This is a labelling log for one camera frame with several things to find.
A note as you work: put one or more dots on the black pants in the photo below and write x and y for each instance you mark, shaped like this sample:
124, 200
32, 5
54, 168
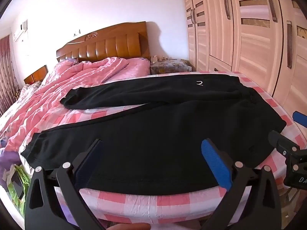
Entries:
156, 136

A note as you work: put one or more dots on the pink quilt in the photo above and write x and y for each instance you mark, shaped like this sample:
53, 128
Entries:
48, 100

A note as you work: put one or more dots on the pink wooden wardrobe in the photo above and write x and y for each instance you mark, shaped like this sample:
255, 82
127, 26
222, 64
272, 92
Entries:
251, 40

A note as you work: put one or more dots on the wooden headboard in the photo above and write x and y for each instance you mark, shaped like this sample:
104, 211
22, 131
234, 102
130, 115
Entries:
108, 43

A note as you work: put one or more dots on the white air conditioner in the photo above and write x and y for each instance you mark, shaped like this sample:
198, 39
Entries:
21, 30

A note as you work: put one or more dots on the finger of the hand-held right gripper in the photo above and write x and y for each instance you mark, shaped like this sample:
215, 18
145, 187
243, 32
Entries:
300, 117
278, 140

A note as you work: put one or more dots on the green bag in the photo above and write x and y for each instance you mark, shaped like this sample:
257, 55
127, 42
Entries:
20, 184

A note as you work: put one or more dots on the nightstand with floral cloth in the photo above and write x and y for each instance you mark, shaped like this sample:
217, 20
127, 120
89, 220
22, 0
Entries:
170, 66

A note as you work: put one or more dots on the wooden nightstand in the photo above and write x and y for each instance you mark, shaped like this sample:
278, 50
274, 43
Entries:
36, 75

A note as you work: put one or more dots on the wall socket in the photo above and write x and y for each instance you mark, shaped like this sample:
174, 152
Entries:
77, 32

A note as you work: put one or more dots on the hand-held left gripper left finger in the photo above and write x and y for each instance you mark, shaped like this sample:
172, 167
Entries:
89, 164

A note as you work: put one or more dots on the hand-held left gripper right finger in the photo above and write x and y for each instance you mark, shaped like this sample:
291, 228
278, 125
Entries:
215, 164

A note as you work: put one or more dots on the patterned curtain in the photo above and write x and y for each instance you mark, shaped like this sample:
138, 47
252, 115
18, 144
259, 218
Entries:
7, 76

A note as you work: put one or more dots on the floral pillow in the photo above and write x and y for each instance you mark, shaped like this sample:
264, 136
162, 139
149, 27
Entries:
31, 86

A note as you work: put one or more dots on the pink checkered bed sheet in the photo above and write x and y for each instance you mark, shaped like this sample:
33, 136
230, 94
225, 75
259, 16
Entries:
168, 202

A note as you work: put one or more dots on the person's left hand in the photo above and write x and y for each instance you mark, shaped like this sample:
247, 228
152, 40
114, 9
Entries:
129, 226

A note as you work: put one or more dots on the purple cloth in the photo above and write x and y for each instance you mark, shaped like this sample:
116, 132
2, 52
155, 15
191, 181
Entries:
8, 165

